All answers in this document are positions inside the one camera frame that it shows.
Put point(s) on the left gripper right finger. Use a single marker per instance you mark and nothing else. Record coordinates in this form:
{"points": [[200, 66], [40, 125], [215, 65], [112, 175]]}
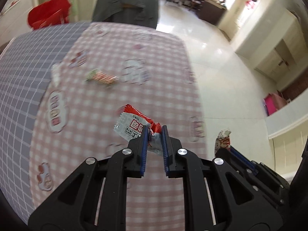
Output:
{"points": [[216, 196]]}

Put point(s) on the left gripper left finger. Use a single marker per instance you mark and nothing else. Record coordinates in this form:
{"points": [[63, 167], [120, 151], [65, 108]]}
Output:
{"points": [[93, 196]]}

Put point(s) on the white red wrapper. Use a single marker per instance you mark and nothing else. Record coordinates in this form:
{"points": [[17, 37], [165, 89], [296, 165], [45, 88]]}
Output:
{"points": [[223, 140]]}

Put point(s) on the red white snack packet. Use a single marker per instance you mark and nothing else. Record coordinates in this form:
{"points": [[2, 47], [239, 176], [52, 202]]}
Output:
{"points": [[130, 124]]}

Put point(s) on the pink bed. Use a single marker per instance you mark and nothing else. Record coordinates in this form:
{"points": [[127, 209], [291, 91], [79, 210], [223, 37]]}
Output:
{"points": [[274, 102]]}

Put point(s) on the pink checkered tablecloth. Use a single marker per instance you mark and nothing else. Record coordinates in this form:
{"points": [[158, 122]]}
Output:
{"points": [[52, 119]]}

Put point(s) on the green orange candy wrapper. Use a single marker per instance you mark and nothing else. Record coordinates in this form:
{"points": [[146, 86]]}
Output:
{"points": [[100, 77]]}

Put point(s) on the dark wooden desk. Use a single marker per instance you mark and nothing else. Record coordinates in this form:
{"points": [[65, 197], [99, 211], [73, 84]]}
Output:
{"points": [[210, 11]]}

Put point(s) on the red plastic chair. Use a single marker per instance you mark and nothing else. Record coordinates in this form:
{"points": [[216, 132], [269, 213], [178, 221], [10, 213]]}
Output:
{"points": [[50, 13]]}

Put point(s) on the chair with grey jacket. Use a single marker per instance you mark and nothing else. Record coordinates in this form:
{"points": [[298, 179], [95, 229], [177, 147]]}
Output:
{"points": [[137, 12]]}

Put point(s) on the white wall cabinet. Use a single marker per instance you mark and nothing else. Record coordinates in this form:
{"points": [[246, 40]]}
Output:
{"points": [[282, 49]]}

